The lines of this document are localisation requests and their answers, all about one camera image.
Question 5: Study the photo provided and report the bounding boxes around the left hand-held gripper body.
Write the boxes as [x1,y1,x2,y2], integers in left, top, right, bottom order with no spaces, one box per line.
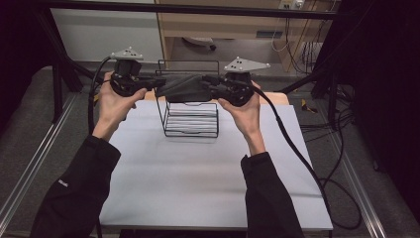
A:
[109,46,157,98]

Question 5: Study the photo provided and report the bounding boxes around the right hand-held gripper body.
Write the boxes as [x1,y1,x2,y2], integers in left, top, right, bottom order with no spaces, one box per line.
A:
[216,56,271,108]

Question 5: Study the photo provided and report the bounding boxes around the dark grey cloth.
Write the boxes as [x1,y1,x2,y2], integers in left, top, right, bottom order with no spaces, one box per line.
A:
[155,73,213,104]

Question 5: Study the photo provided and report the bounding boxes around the black wire rack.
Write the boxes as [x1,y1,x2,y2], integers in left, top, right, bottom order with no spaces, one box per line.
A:
[154,59,221,139]

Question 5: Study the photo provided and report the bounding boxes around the person's left hand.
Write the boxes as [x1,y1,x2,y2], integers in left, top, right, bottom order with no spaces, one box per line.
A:
[91,70,149,142]

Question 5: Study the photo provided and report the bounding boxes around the person's right hand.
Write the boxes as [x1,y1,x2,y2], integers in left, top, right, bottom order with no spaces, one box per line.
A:
[217,80,267,157]

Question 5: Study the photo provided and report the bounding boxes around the office chair base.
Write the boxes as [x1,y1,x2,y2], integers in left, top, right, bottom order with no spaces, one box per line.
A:
[181,36,218,52]

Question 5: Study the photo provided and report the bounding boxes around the light wooden desk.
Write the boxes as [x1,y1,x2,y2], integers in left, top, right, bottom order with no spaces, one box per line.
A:
[155,0,335,72]

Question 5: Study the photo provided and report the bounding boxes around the white panel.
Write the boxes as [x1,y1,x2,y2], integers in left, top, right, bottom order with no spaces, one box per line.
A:
[49,8,164,63]

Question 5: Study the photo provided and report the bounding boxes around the white table board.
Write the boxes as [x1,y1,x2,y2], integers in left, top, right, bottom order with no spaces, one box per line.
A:
[98,98,334,232]

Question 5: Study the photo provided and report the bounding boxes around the white power strip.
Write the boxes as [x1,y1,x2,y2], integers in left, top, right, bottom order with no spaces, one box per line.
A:
[278,0,305,11]

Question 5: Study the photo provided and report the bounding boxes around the black metal frame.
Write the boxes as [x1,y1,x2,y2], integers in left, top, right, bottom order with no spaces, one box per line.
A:
[32,0,352,131]

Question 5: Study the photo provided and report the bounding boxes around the bundle of hanging cables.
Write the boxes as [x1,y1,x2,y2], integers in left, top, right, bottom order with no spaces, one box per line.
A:
[270,16,332,75]

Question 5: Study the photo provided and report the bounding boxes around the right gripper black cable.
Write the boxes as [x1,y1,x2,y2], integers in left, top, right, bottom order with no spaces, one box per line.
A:
[252,84,363,231]

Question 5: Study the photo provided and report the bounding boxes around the black floor cables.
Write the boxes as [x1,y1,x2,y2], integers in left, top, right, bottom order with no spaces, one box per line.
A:
[298,84,357,144]

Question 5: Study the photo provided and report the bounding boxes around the aluminium rail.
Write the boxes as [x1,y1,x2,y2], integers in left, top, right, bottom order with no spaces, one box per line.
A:
[329,131,388,238]
[0,94,79,226]

